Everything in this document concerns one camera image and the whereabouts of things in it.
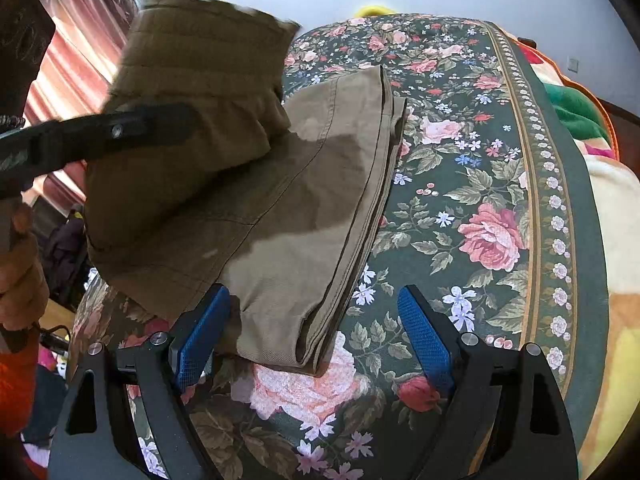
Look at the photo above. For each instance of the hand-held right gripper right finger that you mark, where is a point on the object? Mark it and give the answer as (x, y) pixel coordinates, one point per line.
(425, 340)

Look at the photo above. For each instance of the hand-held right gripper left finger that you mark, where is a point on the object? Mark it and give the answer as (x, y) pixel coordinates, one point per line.
(197, 340)

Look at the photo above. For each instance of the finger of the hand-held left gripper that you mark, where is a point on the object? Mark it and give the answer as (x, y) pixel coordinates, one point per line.
(120, 132)

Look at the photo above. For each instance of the olive green pants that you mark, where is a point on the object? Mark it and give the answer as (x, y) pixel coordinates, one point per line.
(300, 240)

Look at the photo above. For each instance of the person's left hand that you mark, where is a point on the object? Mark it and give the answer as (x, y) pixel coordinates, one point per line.
(22, 280)

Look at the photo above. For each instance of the pink curtain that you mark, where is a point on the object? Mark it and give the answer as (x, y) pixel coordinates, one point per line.
(75, 35)

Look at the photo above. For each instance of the dark purple cloth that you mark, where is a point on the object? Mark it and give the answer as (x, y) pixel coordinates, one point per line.
(65, 255)

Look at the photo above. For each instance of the floral bedspread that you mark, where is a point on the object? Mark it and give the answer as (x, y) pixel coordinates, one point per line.
(475, 185)

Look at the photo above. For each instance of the colourful plush blanket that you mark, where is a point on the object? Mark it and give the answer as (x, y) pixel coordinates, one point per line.
(600, 185)

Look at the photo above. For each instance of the yellow foam arch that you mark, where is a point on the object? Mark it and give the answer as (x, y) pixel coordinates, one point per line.
(372, 10)

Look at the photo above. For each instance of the white wall outlet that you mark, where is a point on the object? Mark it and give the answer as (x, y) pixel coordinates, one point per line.
(574, 64)

